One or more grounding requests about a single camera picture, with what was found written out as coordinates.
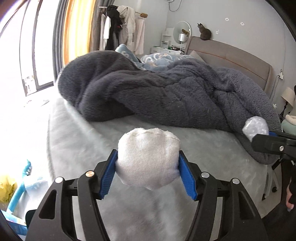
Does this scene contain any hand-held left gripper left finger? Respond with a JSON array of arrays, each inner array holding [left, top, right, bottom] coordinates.
[[25, 149, 119, 241]]

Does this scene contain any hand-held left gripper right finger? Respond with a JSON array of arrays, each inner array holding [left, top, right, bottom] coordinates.
[[179, 150, 270, 241]]

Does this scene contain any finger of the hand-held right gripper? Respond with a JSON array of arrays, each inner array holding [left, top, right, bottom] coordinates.
[[268, 131, 296, 139], [252, 134, 296, 154]]

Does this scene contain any bubble wrap sheet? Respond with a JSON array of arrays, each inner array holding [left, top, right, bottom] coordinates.
[[242, 116, 270, 141]]

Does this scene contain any white sock ball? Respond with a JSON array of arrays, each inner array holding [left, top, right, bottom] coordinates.
[[115, 127, 181, 191]]

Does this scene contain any person's right hand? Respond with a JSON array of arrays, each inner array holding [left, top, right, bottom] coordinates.
[[286, 185, 296, 212]]

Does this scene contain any pale green round object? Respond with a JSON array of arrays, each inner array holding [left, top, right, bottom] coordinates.
[[281, 115, 296, 133]]

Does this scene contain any white office chair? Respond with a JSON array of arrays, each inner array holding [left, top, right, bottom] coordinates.
[[262, 160, 284, 201]]

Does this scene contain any beige bedside lamp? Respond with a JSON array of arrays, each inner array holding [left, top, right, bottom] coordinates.
[[282, 87, 295, 116]]

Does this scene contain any person's dark fleece clothing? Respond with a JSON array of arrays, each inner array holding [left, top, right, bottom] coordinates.
[[262, 202, 296, 241]]

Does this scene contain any beige padded headboard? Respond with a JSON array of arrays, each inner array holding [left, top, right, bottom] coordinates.
[[186, 36, 273, 98]]

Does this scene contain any dark round container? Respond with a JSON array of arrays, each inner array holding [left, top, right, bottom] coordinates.
[[25, 209, 36, 230]]

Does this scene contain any dark grey fleece blanket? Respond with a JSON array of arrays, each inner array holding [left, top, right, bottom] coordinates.
[[57, 50, 282, 165]]

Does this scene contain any yellow plastic bag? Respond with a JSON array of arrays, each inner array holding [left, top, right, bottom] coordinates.
[[0, 175, 18, 204]]

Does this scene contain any blue printed bag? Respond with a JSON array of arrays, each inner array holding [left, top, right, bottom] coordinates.
[[0, 210, 28, 232]]

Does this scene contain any beige pillow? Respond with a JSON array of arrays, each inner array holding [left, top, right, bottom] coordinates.
[[189, 50, 206, 63]]

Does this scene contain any grey cat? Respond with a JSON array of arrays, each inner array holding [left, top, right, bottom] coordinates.
[[197, 23, 212, 41]]

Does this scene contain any blue patterned quilt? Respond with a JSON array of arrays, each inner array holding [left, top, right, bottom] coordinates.
[[115, 44, 195, 71]]

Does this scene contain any white dresser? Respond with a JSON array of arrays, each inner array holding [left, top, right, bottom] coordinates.
[[151, 45, 186, 55]]

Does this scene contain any round white mirror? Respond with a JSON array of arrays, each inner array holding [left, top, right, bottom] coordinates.
[[173, 21, 192, 45]]

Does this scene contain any white desktop shelf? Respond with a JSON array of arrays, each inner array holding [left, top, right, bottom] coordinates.
[[161, 28, 175, 48]]

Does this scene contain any pale pink hanging garment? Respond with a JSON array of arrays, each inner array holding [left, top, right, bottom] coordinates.
[[135, 16, 147, 55]]

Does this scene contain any white hanging garment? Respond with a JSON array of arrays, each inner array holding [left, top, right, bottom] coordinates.
[[103, 15, 111, 40]]

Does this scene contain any white clothes rack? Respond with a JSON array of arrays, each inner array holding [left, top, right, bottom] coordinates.
[[98, 6, 148, 56]]

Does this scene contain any black framed glass door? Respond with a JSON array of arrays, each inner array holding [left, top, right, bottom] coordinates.
[[20, 0, 58, 95]]

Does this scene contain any grey curtain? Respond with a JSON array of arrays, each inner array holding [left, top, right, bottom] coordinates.
[[53, 0, 70, 81], [89, 0, 109, 51]]

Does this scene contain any yellow curtain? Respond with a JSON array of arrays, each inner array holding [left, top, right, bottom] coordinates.
[[62, 0, 97, 65]]

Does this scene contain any white hanging jacket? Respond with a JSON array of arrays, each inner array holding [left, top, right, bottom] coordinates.
[[117, 6, 137, 45]]

